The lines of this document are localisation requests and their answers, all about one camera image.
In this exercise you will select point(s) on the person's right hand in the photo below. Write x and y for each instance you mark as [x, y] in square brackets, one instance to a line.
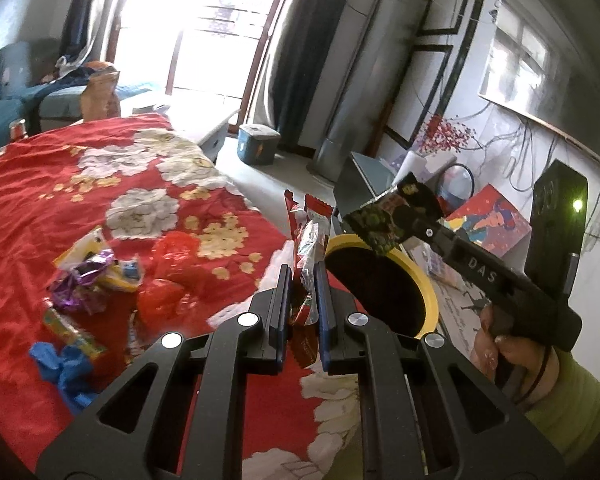
[517, 360]

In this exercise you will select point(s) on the blue crumpled wrapper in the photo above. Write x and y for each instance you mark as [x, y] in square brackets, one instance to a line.
[70, 370]

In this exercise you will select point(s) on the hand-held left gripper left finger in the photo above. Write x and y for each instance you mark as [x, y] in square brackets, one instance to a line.
[284, 310]

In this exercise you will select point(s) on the red candy tube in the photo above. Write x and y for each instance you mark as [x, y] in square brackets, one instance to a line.
[70, 332]

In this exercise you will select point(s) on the red floral cloth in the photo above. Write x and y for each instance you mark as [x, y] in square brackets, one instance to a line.
[30, 210]

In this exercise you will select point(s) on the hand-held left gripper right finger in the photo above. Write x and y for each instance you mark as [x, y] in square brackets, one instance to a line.
[321, 310]

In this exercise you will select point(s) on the crumpled red plastic bag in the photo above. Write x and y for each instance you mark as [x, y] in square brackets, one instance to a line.
[165, 300]

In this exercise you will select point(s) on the yellow snack wrapper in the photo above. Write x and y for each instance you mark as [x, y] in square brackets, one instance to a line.
[80, 252]

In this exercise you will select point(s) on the yellow bin with black bag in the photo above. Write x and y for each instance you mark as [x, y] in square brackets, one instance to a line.
[377, 290]

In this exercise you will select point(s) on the small striped candy wrapper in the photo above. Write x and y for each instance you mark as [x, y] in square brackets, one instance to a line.
[134, 342]

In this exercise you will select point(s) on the dark printed snack packet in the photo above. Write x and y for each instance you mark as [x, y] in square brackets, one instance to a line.
[380, 220]

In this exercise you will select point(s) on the brown paper bag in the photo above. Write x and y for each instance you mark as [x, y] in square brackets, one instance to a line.
[100, 95]

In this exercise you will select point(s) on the person's right forearm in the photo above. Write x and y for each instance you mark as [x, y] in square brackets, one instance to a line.
[580, 400]

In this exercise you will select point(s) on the wall television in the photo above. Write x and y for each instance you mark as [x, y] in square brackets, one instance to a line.
[555, 60]

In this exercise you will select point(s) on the pile of clothes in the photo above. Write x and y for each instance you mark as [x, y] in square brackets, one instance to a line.
[80, 67]

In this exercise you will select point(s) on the small metal can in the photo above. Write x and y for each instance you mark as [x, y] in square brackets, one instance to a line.
[18, 131]

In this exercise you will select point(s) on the dark curtain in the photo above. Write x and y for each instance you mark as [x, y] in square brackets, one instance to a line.
[305, 60]

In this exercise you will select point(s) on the white coffee table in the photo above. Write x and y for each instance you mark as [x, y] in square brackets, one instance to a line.
[215, 130]

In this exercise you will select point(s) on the grey standing air conditioner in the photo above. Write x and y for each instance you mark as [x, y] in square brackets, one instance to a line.
[370, 60]

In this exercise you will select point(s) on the blue sofa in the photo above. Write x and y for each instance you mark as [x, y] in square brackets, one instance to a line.
[0, 110]

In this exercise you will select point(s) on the glass side table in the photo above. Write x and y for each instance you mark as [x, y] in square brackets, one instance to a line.
[360, 185]

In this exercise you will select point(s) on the blue storage box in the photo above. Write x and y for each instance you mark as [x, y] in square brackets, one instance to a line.
[257, 145]

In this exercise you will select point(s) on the white paper roll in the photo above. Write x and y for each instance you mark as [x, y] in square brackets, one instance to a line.
[415, 167]

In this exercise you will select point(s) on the grey sheer curtain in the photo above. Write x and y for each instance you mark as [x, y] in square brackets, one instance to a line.
[95, 10]

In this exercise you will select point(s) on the purple foil wrapper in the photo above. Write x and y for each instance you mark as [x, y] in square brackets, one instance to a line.
[80, 290]

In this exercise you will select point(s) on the colourful printed box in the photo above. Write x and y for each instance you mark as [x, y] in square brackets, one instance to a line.
[490, 220]

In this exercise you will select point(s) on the red blossom decoration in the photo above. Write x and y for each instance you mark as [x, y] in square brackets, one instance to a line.
[447, 135]

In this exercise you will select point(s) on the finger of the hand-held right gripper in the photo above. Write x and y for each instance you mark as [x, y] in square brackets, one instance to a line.
[437, 234]

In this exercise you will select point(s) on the red snack wrapper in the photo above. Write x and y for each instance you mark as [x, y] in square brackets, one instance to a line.
[307, 250]

